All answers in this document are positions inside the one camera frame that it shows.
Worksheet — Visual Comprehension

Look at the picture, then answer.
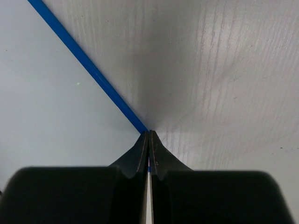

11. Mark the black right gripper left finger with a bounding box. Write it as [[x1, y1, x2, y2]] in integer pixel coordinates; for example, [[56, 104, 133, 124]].
[[0, 132, 149, 224]]

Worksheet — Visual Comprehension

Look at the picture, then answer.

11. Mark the blue framed whiteboard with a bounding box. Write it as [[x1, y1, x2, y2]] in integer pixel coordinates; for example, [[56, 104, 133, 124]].
[[0, 0, 152, 224]]

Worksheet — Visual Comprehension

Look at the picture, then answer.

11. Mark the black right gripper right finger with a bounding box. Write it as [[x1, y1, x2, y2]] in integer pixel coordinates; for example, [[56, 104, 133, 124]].
[[149, 131, 294, 224]]

